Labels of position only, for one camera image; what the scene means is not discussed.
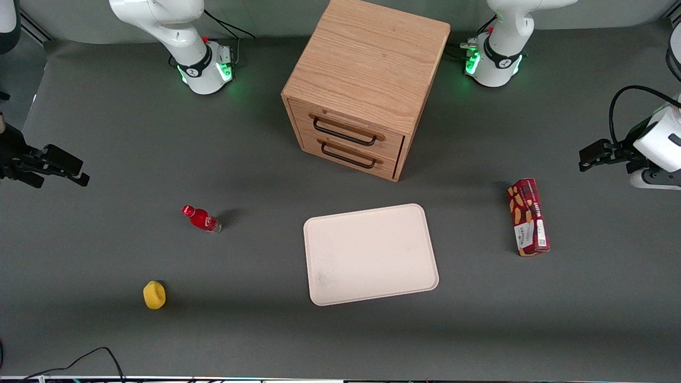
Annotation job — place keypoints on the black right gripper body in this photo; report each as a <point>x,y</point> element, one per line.
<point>11,150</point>

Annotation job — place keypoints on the red cookie box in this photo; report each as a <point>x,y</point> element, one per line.
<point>528,218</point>

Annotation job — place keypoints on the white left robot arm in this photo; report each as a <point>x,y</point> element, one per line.
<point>505,58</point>

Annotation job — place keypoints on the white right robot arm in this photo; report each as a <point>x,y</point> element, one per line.
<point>159,16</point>

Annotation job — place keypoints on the cream plastic tray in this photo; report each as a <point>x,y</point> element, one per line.
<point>370,255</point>

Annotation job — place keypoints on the small red soda bottle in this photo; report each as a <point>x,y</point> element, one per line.
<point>202,219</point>

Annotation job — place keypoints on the yellow sponge toy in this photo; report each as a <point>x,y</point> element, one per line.
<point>154,295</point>

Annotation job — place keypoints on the wooden drawer cabinet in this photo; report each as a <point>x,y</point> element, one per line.
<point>367,58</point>

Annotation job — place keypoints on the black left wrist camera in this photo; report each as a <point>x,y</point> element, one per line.
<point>639,137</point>

